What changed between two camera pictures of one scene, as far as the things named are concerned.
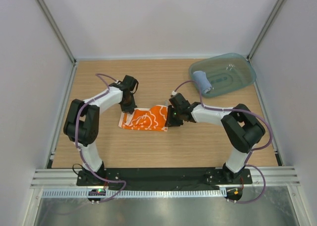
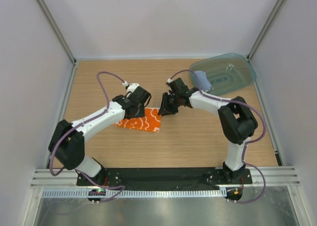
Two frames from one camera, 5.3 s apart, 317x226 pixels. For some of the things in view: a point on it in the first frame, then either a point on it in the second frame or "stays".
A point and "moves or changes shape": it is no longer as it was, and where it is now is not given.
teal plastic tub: (226, 72) stays
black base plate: (163, 176) stays
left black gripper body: (129, 106) -> (140, 112)
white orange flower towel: (153, 118) moves or changes shape
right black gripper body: (174, 119) -> (171, 103)
